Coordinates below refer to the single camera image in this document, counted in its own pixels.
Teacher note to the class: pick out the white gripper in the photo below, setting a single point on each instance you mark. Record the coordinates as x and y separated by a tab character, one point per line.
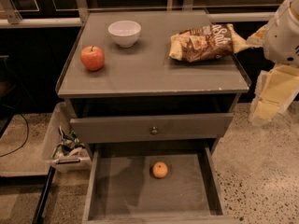
284	36

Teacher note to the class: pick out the orange fruit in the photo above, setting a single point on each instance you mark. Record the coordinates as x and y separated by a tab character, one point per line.
159	169

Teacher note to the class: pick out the grey drawer cabinet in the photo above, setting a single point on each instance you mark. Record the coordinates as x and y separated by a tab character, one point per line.
142	80

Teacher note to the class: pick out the top drawer with knob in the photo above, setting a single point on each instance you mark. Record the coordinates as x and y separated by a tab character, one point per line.
151	128

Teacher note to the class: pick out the open middle drawer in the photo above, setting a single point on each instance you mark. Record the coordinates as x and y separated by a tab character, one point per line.
123	189

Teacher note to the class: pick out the brown chip bag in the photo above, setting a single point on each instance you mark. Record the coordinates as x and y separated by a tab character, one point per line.
206	43

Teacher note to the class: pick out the white ceramic bowl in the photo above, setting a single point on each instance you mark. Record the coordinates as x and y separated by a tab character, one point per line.
124	33

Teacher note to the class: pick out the red apple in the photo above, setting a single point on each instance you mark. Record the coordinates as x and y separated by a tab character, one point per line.
93	58

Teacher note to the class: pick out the metal railing frame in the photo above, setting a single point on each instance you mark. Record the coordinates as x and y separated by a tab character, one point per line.
37	12

